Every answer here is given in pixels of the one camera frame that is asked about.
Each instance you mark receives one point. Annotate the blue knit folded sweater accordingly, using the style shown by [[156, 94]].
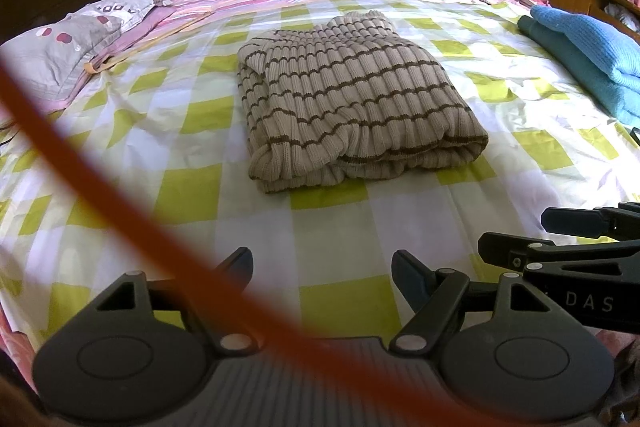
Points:
[[590, 37]]

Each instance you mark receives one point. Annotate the beige brown-striped knit sweater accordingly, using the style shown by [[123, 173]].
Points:
[[350, 107]]

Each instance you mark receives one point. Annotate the grey pink-dotted pillow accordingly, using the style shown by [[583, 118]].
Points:
[[45, 57]]

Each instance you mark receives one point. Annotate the teal folded cloth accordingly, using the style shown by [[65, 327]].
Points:
[[620, 102]]

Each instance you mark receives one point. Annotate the yellow white checkered bed sheet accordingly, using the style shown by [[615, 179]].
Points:
[[350, 217]]

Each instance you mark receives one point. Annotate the grey printed pillow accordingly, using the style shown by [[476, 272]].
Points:
[[125, 12]]

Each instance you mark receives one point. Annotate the pink pillow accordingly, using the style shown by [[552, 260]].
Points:
[[145, 32]]

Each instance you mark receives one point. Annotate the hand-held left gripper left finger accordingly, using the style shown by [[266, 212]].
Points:
[[240, 264]]

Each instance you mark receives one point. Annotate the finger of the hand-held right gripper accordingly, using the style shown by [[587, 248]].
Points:
[[505, 252], [575, 219]]

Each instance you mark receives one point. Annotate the black magnifying glass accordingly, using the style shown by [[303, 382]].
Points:
[[636, 135]]

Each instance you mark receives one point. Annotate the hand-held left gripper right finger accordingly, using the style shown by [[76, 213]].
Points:
[[410, 278]]

